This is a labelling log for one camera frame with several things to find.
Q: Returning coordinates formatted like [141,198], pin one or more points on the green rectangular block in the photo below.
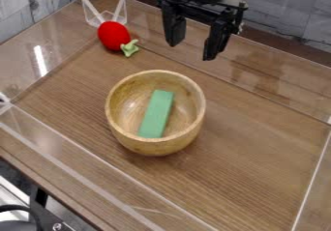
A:
[153,124]

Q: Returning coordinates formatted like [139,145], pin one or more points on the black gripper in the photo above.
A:
[204,11]

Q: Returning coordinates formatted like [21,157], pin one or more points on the clear acrylic tray wall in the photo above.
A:
[105,196]

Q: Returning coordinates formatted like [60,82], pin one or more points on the black table leg bracket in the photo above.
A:
[50,221]

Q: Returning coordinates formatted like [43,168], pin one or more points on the light wooden bowl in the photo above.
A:
[127,104]

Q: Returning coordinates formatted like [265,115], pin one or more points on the red toy strawberry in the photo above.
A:
[114,36]

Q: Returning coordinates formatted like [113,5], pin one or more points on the clear acrylic corner bracket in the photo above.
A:
[96,17]

